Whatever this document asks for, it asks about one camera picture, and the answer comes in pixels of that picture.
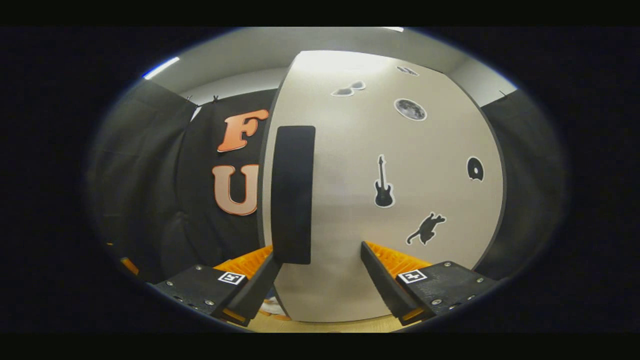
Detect long ceiling strip light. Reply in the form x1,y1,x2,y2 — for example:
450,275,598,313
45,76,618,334
142,56,181,81

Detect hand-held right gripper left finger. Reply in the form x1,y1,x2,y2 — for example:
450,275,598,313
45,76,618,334
152,242,286,327

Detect grey cabinet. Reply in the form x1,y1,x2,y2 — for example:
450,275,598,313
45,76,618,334
256,49,508,325

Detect penguin plush toy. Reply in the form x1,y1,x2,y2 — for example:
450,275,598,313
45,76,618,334
259,297,292,321

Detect black backdrop cloth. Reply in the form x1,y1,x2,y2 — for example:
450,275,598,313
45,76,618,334
87,80,568,286

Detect black door handle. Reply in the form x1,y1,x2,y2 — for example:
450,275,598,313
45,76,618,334
271,125,317,265

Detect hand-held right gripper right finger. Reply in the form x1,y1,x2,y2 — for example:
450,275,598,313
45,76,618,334
360,241,498,326

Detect beige cabinet door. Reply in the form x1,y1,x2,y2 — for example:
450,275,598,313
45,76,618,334
260,50,507,323

